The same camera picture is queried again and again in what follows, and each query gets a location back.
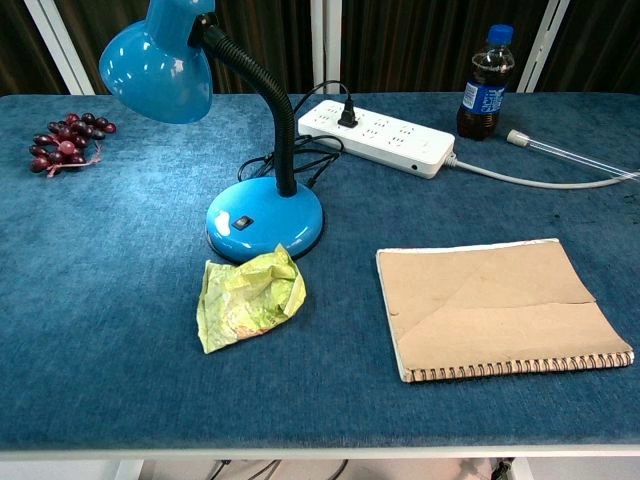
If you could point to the blue gooseneck desk lamp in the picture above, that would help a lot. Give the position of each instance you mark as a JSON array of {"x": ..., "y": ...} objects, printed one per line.
[{"x": 265, "y": 220}]

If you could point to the crumpled yellow-green wrapper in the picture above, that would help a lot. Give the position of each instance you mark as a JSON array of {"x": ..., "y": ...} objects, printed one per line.
[{"x": 250, "y": 300}]

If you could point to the white power strip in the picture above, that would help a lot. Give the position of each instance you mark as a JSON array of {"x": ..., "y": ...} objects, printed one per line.
[{"x": 380, "y": 137}]

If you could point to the brown spiral notebook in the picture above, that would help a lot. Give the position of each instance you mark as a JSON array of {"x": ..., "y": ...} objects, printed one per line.
[{"x": 495, "y": 305}]

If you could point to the blue velvet tablecloth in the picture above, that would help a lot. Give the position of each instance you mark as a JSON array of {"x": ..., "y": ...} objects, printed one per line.
[{"x": 125, "y": 300}]

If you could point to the dark brown curtain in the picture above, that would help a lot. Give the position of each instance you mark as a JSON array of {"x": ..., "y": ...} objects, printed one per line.
[{"x": 415, "y": 45}]

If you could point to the cola bottle with blue cap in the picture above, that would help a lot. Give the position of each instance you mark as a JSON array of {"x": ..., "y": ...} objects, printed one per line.
[{"x": 486, "y": 90}]

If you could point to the clear glass tube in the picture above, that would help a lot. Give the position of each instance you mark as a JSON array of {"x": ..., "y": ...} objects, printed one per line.
[{"x": 575, "y": 154}]

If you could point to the dark red grape bunch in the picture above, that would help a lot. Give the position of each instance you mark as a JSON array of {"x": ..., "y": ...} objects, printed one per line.
[{"x": 67, "y": 140}]

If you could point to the white metal frame post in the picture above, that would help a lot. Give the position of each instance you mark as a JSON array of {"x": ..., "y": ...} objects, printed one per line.
[
  {"x": 60, "y": 45},
  {"x": 542, "y": 45},
  {"x": 325, "y": 45}
]

